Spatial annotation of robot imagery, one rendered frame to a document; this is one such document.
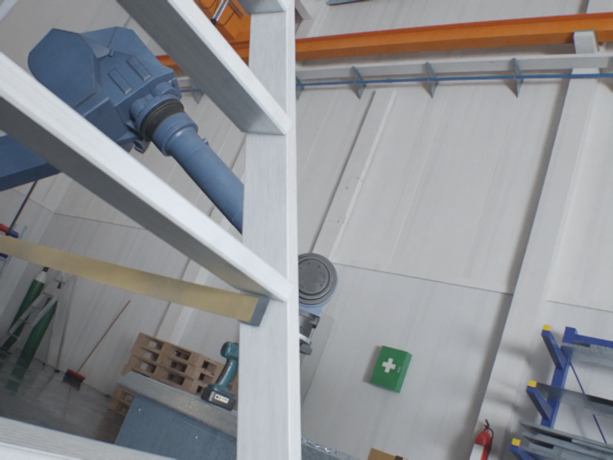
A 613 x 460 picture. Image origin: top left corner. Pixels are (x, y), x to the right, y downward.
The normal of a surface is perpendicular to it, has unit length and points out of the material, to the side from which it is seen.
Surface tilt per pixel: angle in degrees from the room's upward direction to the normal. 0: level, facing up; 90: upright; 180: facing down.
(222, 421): 67
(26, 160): 90
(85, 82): 90
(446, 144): 90
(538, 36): 180
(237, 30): 90
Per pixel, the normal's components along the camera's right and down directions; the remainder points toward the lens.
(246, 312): -0.44, -0.43
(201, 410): -0.28, -0.74
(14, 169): 0.06, -0.29
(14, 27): 0.80, 0.12
